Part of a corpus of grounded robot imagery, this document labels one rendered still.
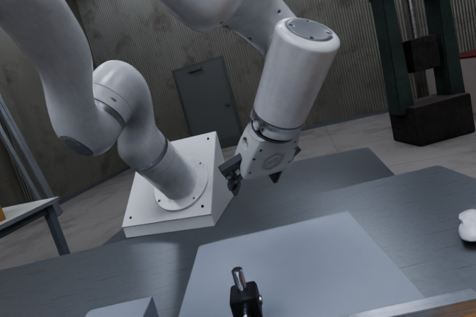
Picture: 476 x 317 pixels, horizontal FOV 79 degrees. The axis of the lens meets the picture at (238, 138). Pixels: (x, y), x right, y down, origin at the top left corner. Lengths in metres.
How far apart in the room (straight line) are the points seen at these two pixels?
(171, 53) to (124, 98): 6.92
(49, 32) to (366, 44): 6.72
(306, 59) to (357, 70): 6.61
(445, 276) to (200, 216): 0.58
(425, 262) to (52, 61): 0.69
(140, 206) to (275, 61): 0.74
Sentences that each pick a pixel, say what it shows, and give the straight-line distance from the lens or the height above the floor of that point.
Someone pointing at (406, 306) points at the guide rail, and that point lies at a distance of 0.32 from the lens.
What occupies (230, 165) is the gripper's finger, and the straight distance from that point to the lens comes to 0.49.
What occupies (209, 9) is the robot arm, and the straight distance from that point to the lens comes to 0.34.
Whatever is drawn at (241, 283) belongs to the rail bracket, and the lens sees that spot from 0.34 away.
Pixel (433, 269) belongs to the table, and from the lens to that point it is 0.59.
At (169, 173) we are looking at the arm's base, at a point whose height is 1.02.
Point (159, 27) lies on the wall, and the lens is 7.79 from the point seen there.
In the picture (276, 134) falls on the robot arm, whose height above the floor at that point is 1.10.
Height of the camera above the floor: 1.17
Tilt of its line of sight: 8 degrees down
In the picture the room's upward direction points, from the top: 15 degrees counter-clockwise
